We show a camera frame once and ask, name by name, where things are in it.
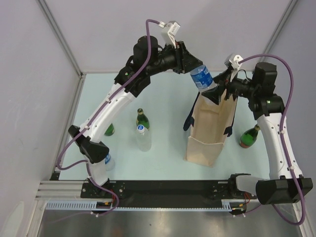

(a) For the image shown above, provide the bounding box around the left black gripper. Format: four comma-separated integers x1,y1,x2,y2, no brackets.
146,40,203,77

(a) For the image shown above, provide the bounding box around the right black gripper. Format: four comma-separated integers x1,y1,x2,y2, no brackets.
202,68,258,105

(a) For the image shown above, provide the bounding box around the blue label water bottle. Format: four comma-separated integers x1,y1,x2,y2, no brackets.
190,65,217,92

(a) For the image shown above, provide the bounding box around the beige canvas tote bag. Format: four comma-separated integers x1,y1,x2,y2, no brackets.
183,94,237,167

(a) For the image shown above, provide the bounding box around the green glass bottle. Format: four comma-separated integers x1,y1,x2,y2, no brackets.
136,108,150,130
239,124,260,148
104,123,115,136

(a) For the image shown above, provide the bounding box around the clear plastic bottle blue cap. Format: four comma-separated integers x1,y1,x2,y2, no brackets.
136,124,152,152

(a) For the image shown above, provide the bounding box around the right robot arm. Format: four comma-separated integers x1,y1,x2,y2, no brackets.
202,62,313,205

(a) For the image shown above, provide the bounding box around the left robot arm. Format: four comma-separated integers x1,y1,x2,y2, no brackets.
68,36,203,198

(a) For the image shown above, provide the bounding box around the blue label bottle front left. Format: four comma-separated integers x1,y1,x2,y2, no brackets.
105,153,115,171

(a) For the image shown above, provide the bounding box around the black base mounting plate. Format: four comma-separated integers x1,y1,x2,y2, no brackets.
81,179,257,209

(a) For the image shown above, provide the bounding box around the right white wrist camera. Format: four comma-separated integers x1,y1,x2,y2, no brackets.
224,53,243,73

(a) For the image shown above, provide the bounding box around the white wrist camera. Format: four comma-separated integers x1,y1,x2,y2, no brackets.
224,53,243,73
158,21,181,48

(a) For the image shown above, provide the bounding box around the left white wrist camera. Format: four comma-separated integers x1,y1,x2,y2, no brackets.
158,21,181,48

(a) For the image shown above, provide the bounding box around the aluminium frame rail right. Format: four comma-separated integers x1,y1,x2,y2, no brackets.
263,0,300,54

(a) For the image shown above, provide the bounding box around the aluminium frame rail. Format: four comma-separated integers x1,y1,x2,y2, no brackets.
36,0,83,78
263,0,300,54

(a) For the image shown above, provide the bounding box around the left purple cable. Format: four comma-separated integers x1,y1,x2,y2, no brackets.
56,19,163,219

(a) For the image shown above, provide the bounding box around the white slotted cable duct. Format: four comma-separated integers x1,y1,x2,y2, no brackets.
45,200,245,212

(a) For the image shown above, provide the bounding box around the aluminium frame rail left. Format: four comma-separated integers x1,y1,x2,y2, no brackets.
36,0,83,78

